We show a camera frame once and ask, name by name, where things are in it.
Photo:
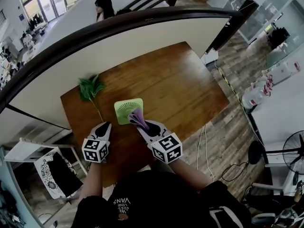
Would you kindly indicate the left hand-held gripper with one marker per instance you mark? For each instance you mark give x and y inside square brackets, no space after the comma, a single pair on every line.
[95,148]

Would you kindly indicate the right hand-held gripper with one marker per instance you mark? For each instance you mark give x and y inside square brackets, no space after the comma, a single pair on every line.
[166,149]

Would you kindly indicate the purple cloth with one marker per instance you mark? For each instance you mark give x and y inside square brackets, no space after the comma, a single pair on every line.
[136,117]

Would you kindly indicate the green square fan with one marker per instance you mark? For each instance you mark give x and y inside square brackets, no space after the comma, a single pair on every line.
[123,110]

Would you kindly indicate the person's left forearm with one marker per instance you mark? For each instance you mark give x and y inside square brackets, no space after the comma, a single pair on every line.
[91,179]

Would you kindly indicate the person's right forearm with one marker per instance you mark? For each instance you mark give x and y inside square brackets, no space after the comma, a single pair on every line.
[187,174]

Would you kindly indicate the black standing fan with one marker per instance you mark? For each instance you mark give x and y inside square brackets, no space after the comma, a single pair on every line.
[294,148]

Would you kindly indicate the green artificial leaf sprig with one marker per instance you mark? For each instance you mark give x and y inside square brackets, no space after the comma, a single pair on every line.
[89,87]

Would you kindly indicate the black white patterned chair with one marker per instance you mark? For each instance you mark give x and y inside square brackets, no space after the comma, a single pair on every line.
[59,174]

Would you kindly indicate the person's black printed shirt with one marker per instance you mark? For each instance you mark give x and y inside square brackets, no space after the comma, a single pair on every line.
[154,198]

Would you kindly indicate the white side shelf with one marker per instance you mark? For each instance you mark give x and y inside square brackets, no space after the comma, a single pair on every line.
[26,151]

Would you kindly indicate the yellow black striped floor strip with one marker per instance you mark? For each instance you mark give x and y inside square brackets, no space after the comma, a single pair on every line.
[230,84]

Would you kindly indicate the white power box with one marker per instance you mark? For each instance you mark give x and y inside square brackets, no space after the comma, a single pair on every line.
[211,57]

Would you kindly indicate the clear plastic water bottle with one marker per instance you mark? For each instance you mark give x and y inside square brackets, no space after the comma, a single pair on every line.
[253,98]

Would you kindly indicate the red white packets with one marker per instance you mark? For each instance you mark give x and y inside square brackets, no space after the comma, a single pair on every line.
[268,85]

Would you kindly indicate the white table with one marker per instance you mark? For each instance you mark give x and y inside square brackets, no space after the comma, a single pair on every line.
[280,117]

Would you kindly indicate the glass double door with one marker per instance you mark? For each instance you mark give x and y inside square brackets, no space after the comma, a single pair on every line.
[51,5]

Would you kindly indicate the white flat box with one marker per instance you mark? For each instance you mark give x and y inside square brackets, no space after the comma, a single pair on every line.
[285,71]

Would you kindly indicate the black office chair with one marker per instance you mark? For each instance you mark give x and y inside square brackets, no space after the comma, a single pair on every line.
[280,38]

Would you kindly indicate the white partition with dark frame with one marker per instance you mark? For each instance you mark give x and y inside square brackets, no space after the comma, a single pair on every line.
[118,49]

